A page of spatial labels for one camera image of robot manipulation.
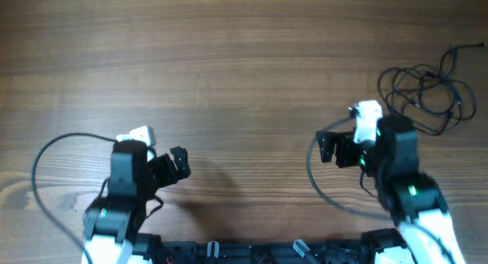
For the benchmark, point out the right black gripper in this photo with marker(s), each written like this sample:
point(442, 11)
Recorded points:
point(343, 139)

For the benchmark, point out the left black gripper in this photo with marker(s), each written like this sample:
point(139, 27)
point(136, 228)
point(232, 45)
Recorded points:
point(171, 174)

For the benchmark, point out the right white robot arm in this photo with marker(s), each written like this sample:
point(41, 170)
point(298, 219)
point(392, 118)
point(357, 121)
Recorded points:
point(413, 199)

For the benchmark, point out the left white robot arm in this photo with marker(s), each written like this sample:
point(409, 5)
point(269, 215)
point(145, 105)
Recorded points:
point(112, 222)

